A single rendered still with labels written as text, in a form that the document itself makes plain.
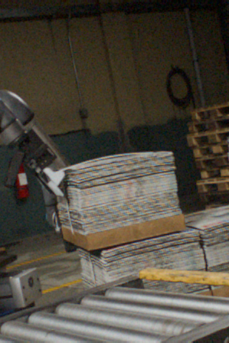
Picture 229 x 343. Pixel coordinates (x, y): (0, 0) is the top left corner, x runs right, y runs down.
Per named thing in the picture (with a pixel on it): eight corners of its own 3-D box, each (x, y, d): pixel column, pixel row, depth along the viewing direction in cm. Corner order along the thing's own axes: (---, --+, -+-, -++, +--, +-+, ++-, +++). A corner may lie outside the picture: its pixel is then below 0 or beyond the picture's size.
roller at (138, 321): (63, 330, 156) (75, 310, 158) (213, 360, 117) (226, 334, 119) (47, 318, 154) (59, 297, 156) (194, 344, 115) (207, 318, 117)
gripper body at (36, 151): (59, 158, 211) (32, 126, 209) (37, 178, 209) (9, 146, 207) (54, 159, 218) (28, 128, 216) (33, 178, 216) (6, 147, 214)
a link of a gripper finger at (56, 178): (74, 181, 207) (53, 159, 210) (58, 195, 206) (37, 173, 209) (75, 185, 210) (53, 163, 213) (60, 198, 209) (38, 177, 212)
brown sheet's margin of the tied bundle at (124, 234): (76, 245, 213) (73, 230, 213) (168, 224, 220) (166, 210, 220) (88, 250, 198) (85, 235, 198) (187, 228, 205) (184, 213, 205)
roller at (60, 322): (42, 337, 153) (47, 313, 154) (189, 370, 114) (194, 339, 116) (21, 332, 150) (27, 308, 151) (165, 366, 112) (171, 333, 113)
